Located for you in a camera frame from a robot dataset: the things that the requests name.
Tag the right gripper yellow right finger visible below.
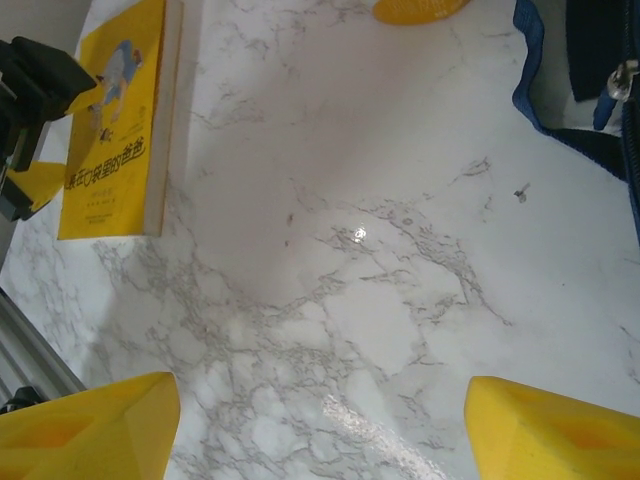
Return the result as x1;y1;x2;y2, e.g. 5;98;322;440
464;377;640;480

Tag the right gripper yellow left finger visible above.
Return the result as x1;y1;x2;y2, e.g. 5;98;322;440
0;372;181;480

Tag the yellow cartoon cover book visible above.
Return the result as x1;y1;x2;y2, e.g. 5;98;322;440
57;0;185;241

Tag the navy blue student backpack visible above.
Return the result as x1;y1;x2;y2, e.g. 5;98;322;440
512;0;640;226

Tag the cup with orange lid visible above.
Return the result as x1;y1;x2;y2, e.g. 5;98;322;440
372;0;472;26

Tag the aluminium grooved frame rail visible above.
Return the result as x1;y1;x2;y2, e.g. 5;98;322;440
0;287;89;416

